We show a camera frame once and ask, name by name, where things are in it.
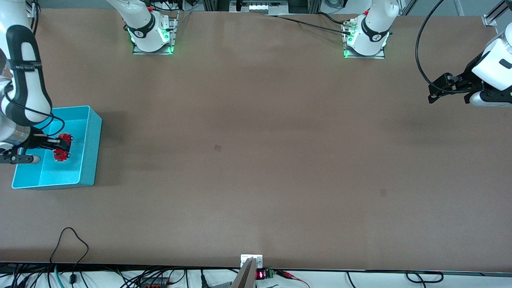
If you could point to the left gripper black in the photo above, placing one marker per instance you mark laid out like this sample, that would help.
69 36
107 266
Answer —
466 78

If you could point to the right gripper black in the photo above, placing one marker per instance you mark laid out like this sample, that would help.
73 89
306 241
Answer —
40 141

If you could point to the red beetle toy car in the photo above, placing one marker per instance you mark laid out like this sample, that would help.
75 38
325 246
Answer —
60 157

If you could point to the blue plastic storage box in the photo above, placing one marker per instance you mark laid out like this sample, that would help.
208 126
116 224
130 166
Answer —
52 176

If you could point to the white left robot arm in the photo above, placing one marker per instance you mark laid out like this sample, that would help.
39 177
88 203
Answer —
374 24

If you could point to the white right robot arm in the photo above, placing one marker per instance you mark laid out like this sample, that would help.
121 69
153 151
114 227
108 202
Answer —
32 92

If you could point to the dark power strip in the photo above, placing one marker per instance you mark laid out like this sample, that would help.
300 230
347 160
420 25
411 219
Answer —
154 282

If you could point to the lit equipment rack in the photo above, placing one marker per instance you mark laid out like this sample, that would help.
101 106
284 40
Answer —
260 6

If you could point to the red LED display module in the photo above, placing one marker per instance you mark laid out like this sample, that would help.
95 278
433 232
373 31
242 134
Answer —
260 274

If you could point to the black left camera mount bracket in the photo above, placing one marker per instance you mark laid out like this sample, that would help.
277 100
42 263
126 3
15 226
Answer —
496 94

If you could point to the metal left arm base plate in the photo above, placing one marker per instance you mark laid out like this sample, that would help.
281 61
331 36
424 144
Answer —
378 56

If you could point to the aluminium frame profile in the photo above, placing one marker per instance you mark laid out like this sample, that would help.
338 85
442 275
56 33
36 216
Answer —
490 19

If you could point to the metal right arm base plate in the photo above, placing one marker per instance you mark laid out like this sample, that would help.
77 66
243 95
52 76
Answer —
140 52

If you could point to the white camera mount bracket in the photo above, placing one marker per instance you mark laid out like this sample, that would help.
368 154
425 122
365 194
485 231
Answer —
244 258

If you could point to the grey metal camera bar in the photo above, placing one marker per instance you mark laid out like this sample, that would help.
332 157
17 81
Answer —
244 278

